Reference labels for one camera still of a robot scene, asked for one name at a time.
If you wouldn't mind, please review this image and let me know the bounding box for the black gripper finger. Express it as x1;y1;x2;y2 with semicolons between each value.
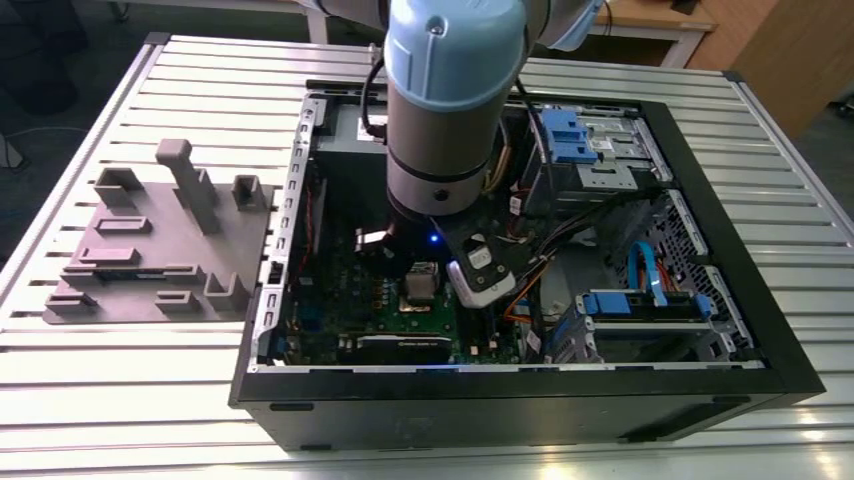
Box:
355;227;390;254

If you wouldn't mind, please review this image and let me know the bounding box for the silver CPU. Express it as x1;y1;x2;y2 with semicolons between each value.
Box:
403;261;440;303

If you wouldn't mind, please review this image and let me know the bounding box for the grey power supply unit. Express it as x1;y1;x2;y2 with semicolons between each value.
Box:
311;104;395;236

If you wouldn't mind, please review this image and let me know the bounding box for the green motherboard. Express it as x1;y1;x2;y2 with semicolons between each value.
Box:
279;234;528;366

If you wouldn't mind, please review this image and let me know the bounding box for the black RAM slot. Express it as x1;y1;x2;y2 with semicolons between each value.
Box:
455;299;476;354
470;304;502;351

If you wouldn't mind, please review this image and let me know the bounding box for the black graphics card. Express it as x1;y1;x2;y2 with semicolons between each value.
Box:
336;332;456;366

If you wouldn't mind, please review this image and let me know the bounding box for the tall grey drive cage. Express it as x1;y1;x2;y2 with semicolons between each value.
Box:
523;105;674;217

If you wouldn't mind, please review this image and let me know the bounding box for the grey parts rack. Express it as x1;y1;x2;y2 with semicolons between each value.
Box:
40;138;279;326

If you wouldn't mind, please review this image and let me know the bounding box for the hard disk in blue carrier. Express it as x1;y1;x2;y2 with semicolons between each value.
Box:
576;291;714;324

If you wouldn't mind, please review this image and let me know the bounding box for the green RAM stick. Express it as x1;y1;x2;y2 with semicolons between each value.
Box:
92;269;168;281

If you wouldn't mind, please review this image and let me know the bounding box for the black PC case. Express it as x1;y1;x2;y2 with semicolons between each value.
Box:
227;78;827;454

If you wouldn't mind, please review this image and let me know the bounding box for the low grey disk bay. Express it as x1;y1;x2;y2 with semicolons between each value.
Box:
543;289;766;369

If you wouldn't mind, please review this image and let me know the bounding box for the wooden cabinet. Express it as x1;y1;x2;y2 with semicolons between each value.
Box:
686;0;854;137

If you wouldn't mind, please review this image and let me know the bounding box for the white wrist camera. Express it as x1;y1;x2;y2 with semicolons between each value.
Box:
443;230;519;309

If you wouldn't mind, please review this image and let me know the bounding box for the yellow wire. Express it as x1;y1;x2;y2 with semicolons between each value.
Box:
480;142;512;196

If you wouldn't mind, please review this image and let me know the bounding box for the orange wire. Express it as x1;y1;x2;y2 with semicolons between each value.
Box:
511;257;559;326

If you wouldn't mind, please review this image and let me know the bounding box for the black cable bundle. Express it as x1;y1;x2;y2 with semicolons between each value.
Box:
526;189;672;281

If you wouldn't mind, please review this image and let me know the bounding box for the black camera cable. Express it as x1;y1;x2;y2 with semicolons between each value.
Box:
358;47;392;147

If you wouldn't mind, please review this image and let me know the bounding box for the blue plastic drive bracket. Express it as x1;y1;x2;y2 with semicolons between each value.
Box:
540;107;600;165

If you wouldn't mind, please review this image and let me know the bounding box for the blue SATA wire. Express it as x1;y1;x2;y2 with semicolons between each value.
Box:
626;239;668;309

